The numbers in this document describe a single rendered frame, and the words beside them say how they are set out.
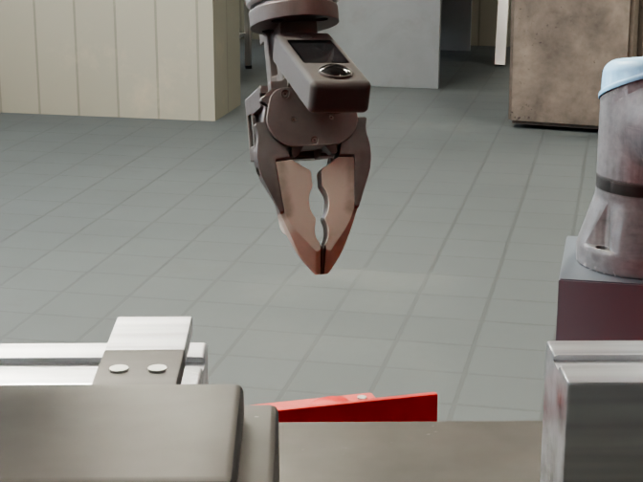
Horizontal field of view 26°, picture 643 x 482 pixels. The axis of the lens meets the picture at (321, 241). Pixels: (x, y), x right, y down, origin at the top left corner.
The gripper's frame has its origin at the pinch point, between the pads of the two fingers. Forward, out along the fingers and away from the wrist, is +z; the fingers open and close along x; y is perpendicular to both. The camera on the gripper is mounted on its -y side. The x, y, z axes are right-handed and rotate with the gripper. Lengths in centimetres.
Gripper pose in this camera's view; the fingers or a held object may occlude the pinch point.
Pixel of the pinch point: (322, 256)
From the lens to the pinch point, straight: 107.7
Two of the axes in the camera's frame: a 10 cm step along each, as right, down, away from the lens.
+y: -2.4, 0.8, 9.7
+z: 0.9, 9.9, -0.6
